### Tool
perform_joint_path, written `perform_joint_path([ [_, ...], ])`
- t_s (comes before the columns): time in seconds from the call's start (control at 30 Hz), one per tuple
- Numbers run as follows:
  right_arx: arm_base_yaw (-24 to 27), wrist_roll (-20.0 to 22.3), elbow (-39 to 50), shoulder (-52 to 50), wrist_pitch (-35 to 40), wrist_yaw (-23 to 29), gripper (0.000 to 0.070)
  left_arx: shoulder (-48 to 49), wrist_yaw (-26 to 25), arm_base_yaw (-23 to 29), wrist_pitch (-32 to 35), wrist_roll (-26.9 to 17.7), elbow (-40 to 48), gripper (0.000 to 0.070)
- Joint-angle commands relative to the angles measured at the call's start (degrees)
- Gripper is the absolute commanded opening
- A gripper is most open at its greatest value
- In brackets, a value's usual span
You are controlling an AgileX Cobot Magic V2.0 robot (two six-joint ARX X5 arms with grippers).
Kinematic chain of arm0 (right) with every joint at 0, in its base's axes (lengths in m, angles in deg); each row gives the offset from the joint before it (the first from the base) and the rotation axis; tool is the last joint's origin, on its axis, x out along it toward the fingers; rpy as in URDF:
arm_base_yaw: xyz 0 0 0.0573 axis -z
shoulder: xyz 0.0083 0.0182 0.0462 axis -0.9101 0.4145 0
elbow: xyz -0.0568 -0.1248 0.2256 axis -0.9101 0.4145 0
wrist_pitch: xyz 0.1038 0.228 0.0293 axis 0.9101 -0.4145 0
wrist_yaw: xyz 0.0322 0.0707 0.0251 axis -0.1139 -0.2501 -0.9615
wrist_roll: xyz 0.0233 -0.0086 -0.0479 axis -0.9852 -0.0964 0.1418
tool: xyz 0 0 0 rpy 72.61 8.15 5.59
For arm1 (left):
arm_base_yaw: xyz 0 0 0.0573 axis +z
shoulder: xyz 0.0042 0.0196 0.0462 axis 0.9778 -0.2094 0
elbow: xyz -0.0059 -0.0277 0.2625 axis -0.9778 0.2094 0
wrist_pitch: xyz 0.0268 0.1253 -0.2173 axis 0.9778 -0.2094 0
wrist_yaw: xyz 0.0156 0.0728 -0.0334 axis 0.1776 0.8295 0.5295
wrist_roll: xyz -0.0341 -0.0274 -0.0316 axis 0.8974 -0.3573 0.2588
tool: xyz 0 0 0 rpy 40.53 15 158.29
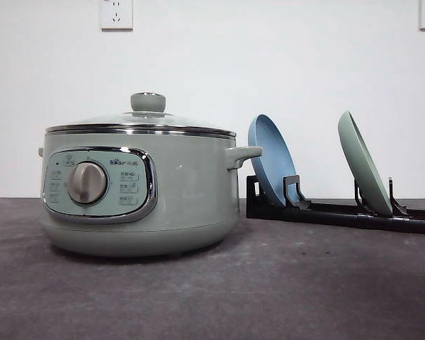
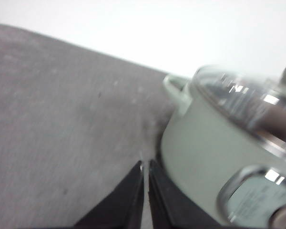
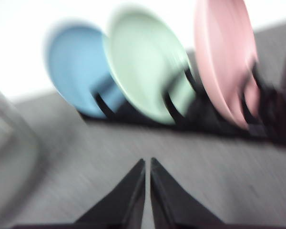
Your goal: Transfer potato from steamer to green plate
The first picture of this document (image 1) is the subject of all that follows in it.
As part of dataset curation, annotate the glass pot lid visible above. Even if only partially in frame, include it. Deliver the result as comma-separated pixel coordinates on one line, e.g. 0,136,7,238
45,91,237,137

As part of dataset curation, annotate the left white wall socket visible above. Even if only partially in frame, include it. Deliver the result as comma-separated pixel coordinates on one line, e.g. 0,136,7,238
99,0,134,33

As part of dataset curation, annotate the green electric steamer pot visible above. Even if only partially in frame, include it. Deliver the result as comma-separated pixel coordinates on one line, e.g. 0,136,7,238
38,132,263,259

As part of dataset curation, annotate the green plate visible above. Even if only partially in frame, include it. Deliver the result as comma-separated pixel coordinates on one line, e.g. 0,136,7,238
338,111,390,217

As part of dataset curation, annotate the black dish rack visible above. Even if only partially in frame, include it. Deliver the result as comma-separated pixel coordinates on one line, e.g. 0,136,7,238
246,175,425,233

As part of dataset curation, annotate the blue plate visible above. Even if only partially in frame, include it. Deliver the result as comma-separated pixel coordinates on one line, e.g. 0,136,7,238
247,114,298,207

